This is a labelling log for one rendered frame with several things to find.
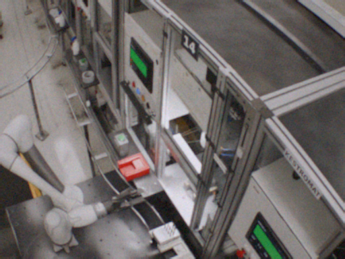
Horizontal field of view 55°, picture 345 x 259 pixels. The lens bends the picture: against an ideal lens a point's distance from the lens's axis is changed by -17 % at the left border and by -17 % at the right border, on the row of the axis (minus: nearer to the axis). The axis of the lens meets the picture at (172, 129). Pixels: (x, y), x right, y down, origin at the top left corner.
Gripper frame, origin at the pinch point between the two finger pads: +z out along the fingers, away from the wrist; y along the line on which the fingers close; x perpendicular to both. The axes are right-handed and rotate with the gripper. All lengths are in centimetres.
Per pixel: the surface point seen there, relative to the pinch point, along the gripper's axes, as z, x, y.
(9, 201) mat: -91, 105, -111
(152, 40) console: 21, 30, 71
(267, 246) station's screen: 18, -72, 50
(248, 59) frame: 37, -17, 88
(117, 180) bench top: 4, 43, -44
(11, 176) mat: -81, 132, -111
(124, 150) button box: 10.8, 43.1, -16.6
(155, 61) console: 21, 25, 62
